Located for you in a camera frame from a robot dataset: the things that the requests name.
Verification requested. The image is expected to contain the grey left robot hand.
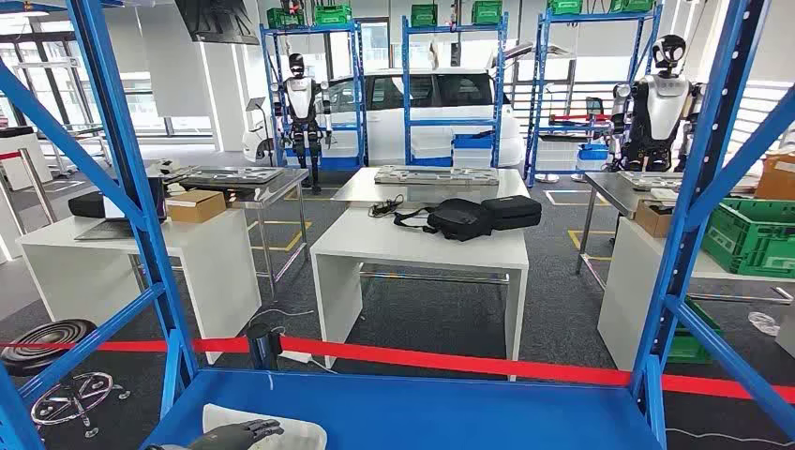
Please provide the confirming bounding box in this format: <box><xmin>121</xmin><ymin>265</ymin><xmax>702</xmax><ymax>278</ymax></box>
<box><xmin>187</xmin><ymin>419</ymin><xmax>286</xmax><ymax>450</ymax></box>

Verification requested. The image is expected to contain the white curved shell part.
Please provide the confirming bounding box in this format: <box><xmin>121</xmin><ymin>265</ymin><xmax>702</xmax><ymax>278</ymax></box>
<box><xmin>202</xmin><ymin>403</ymin><xmax>328</xmax><ymax>450</ymax></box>

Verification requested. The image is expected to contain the blue metal shelf rack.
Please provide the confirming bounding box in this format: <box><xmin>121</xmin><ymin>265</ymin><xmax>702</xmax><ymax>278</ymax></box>
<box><xmin>0</xmin><ymin>0</ymin><xmax>795</xmax><ymax>450</ymax></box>
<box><xmin>400</xmin><ymin>12</ymin><xmax>511</xmax><ymax>170</ymax></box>
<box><xmin>259</xmin><ymin>20</ymin><xmax>370</xmax><ymax>172</ymax></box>
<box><xmin>523</xmin><ymin>5</ymin><xmax>664</xmax><ymax>188</ymax></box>

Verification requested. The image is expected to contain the grey metal panel part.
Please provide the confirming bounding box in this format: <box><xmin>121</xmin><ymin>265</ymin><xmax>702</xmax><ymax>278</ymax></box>
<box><xmin>180</xmin><ymin>165</ymin><xmax>286</xmax><ymax>187</ymax></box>
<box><xmin>617</xmin><ymin>170</ymin><xmax>684</xmax><ymax>191</ymax></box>
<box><xmin>373</xmin><ymin>164</ymin><xmax>501</xmax><ymax>187</ymax></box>

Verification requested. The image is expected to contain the white table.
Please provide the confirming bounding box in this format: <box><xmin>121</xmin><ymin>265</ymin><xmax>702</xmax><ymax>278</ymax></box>
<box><xmin>597</xmin><ymin>216</ymin><xmax>795</xmax><ymax>374</ymax></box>
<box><xmin>17</xmin><ymin>209</ymin><xmax>263</xmax><ymax>366</ymax></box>
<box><xmin>309</xmin><ymin>207</ymin><xmax>531</xmax><ymax>382</ymax></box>

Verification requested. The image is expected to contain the red barrier belt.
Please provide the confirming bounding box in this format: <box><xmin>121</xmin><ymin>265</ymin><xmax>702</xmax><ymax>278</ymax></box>
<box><xmin>0</xmin><ymin>337</ymin><xmax>795</xmax><ymax>405</ymax></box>

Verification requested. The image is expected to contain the black stool chrome base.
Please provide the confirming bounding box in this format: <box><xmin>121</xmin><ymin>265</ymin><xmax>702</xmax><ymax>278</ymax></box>
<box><xmin>0</xmin><ymin>319</ymin><xmax>133</xmax><ymax>440</ymax></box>

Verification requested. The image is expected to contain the cardboard box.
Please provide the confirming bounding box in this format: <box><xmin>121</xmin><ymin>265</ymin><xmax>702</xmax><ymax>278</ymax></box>
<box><xmin>634</xmin><ymin>199</ymin><xmax>676</xmax><ymax>240</ymax></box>
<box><xmin>165</xmin><ymin>188</ymin><xmax>228</xmax><ymax>225</ymax></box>
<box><xmin>754</xmin><ymin>153</ymin><xmax>795</xmax><ymax>202</ymax></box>

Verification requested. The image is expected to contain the dark laptop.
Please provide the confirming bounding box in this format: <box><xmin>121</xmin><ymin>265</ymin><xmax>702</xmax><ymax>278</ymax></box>
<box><xmin>74</xmin><ymin>178</ymin><xmax>169</xmax><ymax>242</ymax></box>

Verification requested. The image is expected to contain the black backpack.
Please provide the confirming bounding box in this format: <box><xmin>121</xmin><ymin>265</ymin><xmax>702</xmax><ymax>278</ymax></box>
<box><xmin>393</xmin><ymin>198</ymin><xmax>496</xmax><ymax>243</ymax></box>

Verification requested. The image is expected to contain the white car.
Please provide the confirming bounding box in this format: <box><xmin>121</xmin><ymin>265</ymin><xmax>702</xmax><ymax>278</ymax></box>
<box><xmin>241</xmin><ymin>67</ymin><xmax>526</xmax><ymax>170</ymax></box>

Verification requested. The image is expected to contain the black and white humanoid robot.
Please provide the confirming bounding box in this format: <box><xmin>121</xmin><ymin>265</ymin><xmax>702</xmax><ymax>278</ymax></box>
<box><xmin>272</xmin><ymin>52</ymin><xmax>335</xmax><ymax>195</ymax></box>
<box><xmin>607</xmin><ymin>34</ymin><xmax>708</xmax><ymax>173</ymax></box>

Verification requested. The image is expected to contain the black hard case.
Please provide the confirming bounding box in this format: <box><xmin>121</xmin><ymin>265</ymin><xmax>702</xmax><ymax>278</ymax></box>
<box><xmin>480</xmin><ymin>194</ymin><xmax>544</xmax><ymax>233</ymax></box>

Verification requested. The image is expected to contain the blue plastic bin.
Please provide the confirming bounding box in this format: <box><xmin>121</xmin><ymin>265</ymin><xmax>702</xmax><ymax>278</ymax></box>
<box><xmin>577</xmin><ymin>142</ymin><xmax>610</xmax><ymax>173</ymax></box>

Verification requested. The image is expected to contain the clear plastic bag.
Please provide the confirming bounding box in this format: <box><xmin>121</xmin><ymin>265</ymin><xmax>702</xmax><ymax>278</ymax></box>
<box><xmin>747</xmin><ymin>311</ymin><xmax>781</xmax><ymax>338</ymax></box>

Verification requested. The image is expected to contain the black stanchion post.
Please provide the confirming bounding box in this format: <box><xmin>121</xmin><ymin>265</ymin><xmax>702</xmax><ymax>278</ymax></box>
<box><xmin>246</xmin><ymin>322</ymin><xmax>284</xmax><ymax>372</ymax></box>

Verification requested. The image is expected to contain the black cable bundle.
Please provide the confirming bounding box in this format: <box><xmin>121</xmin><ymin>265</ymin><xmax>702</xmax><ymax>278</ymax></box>
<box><xmin>367</xmin><ymin>194</ymin><xmax>406</xmax><ymax>219</ymax></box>

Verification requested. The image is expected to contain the black wall monitor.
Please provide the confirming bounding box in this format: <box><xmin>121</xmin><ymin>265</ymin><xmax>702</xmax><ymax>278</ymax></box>
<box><xmin>172</xmin><ymin>0</ymin><xmax>262</xmax><ymax>47</ymax></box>

